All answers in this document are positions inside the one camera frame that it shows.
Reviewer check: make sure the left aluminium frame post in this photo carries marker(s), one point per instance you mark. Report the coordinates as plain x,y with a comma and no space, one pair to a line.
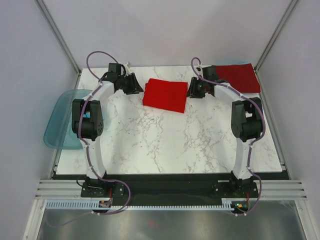
58,35

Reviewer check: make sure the white slotted cable duct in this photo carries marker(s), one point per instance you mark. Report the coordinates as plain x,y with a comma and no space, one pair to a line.
99,205

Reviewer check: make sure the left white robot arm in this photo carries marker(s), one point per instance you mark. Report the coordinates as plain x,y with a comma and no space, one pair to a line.
87,120

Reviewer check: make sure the bright red t shirt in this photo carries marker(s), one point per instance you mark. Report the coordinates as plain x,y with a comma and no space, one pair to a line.
165,95

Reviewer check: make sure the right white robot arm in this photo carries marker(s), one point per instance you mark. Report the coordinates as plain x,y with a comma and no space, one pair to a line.
247,124

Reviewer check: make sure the folded dark red t shirt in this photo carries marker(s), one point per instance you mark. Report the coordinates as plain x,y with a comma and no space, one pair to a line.
240,76

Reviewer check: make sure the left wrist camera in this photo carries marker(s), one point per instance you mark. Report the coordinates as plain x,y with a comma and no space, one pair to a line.
127,66

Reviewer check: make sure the right aluminium frame post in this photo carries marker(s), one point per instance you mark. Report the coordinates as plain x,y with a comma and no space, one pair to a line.
276,33

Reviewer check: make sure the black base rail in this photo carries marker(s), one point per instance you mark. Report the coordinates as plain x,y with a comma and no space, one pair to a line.
169,189

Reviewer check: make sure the teal t shirt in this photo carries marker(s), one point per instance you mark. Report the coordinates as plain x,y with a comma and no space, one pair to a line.
87,115

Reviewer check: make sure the translucent blue plastic bin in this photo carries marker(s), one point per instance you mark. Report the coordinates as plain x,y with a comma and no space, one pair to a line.
59,133

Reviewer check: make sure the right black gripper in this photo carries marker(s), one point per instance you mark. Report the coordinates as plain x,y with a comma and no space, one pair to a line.
192,92

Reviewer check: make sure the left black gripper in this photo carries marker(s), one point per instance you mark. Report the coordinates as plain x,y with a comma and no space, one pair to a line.
135,87

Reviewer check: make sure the aluminium frame post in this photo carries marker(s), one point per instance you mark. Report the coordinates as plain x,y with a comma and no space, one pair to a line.
58,35
276,33

